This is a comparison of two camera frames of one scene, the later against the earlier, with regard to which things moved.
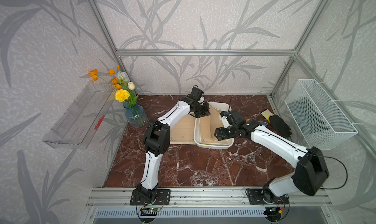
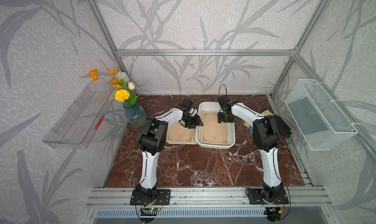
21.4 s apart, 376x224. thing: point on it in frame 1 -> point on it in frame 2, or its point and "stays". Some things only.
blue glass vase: x=135 y=114 stays
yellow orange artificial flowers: x=124 y=92 stays
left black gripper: x=206 y=112 -> x=196 y=123
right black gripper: x=220 y=131 -> x=220 y=119
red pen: x=99 y=122 stays
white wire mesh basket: x=321 y=123 stays
